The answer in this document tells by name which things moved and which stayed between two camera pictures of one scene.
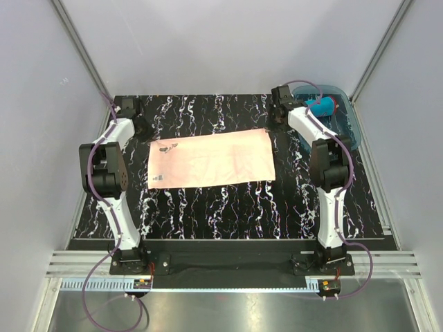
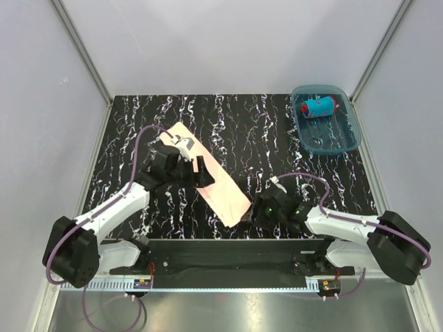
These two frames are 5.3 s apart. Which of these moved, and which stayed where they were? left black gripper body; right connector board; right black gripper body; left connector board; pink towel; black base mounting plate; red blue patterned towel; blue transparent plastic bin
Moved: pink towel; left black gripper body; right black gripper body
Stayed: red blue patterned towel; right connector board; blue transparent plastic bin; left connector board; black base mounting plate
